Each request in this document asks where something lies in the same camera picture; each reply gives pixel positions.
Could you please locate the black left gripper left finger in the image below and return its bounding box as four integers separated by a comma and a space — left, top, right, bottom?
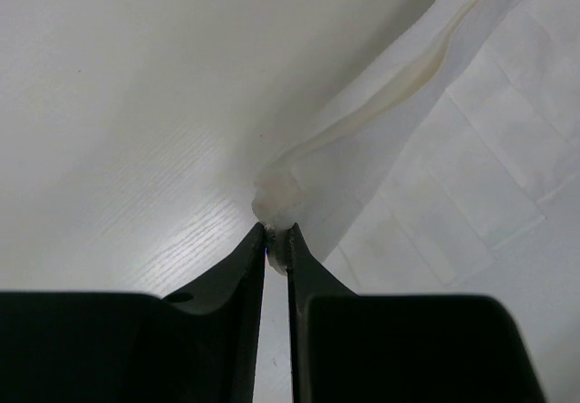
1, 225, 266, 402

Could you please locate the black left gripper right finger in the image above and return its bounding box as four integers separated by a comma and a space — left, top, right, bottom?
285, 226, 546, 402

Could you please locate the white skirt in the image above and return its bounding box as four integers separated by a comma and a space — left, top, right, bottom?
252, 0, 579, 355

